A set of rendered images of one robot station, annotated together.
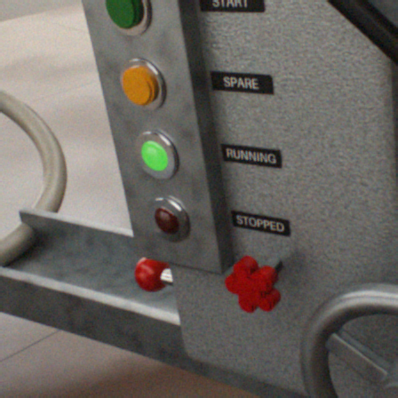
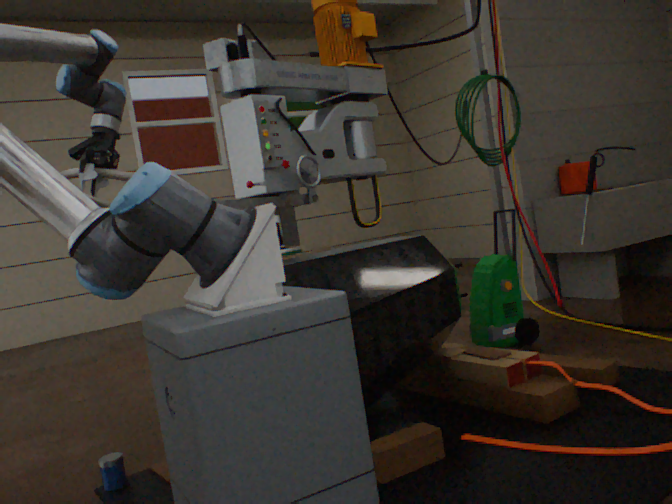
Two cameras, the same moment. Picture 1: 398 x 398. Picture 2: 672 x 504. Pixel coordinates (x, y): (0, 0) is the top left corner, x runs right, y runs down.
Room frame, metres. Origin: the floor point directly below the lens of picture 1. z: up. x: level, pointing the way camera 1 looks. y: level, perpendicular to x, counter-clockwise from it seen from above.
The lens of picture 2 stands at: (0.00, 2.55, 1.03)
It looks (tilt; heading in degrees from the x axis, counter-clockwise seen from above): 4 degrees down; 277
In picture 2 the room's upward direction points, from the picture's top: 9 degrees counter-clockwise
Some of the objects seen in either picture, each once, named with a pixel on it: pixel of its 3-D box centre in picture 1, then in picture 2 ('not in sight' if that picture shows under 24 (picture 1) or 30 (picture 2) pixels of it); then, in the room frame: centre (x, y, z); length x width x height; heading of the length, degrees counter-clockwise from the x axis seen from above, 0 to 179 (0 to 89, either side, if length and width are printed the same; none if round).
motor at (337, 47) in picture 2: not in sight; (341, 33); (0.19, -0.61, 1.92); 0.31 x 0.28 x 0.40; 144
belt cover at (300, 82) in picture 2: not in sight; (306, 87); (0.38, -0.36, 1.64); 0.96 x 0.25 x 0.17; 54
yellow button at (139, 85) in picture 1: (140, 85); not in sight; (0.52, 0.05, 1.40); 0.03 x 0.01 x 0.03; 54
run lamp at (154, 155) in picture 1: (156, 155); not in sight; (0.53, 0.05, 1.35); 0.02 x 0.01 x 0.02; 54
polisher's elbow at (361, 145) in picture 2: not in sight; (356, 142); (0.20, -0.61, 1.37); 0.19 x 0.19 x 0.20
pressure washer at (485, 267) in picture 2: not in sight; (493, 278); (-0.50, -1.47, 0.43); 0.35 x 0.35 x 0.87; 27
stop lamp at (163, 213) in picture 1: (169, 219); not in sight; (0.53, 0.05, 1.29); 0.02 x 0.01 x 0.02; 54
